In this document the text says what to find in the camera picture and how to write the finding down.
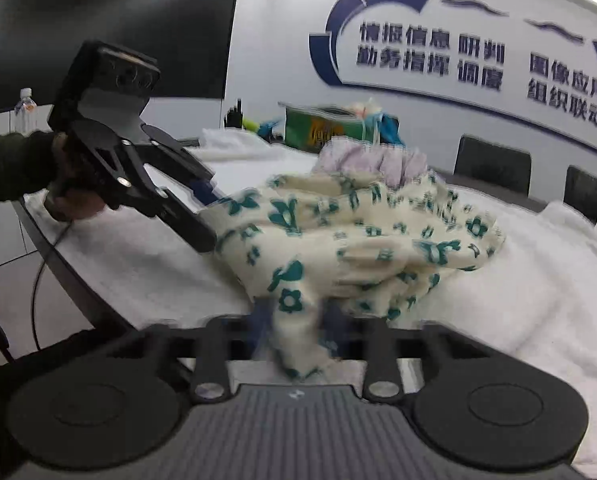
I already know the cream garment with green flowers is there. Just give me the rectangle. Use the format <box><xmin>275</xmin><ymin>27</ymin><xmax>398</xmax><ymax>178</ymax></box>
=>
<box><xmin>213</xmin><ymin>170</ymin><xmax>506</xmax><ymax>381</ymax></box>

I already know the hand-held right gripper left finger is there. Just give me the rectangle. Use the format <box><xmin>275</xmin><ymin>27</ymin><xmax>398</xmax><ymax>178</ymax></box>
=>
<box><xmin>143</xmin><ymin>302</ymin><xmax>279</xmax><ymax>403</ymax></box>

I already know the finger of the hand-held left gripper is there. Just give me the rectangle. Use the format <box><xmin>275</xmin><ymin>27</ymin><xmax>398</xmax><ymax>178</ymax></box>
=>
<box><xmin>139</xmin><ymin>122</ymin><xmax>220</xmax><ymax>207</ymax></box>
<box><xmin>111</xmin><ymin>140</ymin><xmax>219</xmax><ymax>254</ymax></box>

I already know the green bag with blue straps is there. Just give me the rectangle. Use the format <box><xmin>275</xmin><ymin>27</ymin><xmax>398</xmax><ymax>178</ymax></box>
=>
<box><xmin>258</xmin><ymin>102</ymin><xmax>401</xmax><ymax>156</ymax></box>

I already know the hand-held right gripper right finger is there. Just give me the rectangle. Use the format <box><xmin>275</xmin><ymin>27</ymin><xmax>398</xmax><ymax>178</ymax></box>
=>
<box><xmin>321</xmin><ymin>305</ymin><xmax>451</xmax><ymax>403</ymax></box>

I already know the person's left forearm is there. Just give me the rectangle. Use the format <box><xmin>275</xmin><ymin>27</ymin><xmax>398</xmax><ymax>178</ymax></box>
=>
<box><xmin>0</xmin><ymin>130</ymin><xmax>59</xmax><ymax>209</ymax></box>

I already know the clear water bottle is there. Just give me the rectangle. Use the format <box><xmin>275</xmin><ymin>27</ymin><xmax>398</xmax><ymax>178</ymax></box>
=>
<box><xmin>14</xmin><ymin>88</ymin><xmax>38</xmax><ymax>136</ymax></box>

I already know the black chair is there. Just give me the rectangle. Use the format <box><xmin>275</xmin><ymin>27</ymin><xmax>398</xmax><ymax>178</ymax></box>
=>
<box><xmin>563</xmin><ymin>165</ymin><xmax>597</xmax><ymax>233</ymax></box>
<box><xmin>453</xmin><ymin>135</ymin><xmax>532</xmax><ymax>196</ymax></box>

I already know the white towel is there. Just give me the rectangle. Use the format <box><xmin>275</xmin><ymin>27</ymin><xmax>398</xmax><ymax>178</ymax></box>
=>
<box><xmin>28</xmin><ymin>127</ymin><xmax>597</xmax><ymax>461</ymax></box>

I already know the person's left hand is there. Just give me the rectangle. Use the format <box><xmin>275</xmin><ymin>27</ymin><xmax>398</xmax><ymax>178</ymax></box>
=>
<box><xmin>43</xmin><ymin>130</ymin><xmax>109</xmax><ymax>222</ymax></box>

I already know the black walkie-talkie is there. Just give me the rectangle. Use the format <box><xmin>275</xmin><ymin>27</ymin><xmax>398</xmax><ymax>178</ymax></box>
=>
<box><xmin>223</xmin><ymin>97</ymin><xmax>244</xmax><ymax>128</ymax></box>

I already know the black cable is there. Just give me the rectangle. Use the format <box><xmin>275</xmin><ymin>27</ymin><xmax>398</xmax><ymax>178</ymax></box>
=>
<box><xmin>31</xmin><ymin>220</ymin><xmax>74</xmax><ymax>351</ymax></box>

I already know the blue wall lettering sign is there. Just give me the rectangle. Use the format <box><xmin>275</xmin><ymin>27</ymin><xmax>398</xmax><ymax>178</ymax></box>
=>
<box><xmin>308</xmin><ymin>0</ymin><xmax>597</xmax><ymax>161</ymax></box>

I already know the large black wall screen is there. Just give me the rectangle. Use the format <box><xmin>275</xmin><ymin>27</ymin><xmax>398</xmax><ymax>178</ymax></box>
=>
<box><xmin>0</xmin><ymin>0</ymin><xmax>242</xmax><ymax>116</ymax></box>

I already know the pink floral garment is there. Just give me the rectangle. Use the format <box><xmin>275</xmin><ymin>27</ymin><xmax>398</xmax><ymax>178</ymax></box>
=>
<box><xmin>318</xmin><ymin>140</ymin><xmax>429</xmax><ymax>191</ymax></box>

